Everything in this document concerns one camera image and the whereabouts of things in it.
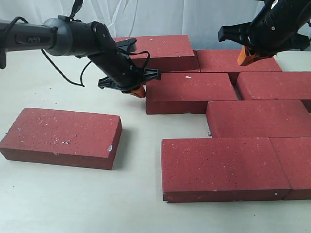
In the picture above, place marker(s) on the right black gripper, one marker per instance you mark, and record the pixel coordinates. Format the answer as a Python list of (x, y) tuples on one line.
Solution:
[(273, 30)]

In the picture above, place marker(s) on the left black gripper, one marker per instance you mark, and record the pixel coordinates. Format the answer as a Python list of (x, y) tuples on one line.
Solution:
[(122, 74)]

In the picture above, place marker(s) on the red brick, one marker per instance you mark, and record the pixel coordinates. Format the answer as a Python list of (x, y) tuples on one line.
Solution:
[(274, 85), (179, 93), (169, 53), (65, 138)]

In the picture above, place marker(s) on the red brick top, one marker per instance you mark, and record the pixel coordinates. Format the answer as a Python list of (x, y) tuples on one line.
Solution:
[(169, 53)]

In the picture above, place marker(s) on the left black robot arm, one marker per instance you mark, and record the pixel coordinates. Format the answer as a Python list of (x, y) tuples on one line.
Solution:
[(63, 36)]

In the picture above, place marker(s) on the back right base brick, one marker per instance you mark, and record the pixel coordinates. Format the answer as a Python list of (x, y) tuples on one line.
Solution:
[(225, 61)]

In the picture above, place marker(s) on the hidden centre base brick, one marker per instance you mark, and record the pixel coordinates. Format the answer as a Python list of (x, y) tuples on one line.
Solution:
[(258, 118)]

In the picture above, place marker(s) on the front right base brick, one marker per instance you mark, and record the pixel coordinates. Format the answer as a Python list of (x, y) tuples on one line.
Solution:
[(294, 154)]

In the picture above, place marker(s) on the front left base brick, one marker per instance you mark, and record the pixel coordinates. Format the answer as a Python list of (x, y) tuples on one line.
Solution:
[(221, 169)]

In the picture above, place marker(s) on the pale blue backdrop cloth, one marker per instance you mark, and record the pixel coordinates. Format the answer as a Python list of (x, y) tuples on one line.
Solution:
[(199, 19)]

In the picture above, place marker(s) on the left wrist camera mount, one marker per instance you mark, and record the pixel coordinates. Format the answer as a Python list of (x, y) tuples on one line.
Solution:
[(127, 46)]

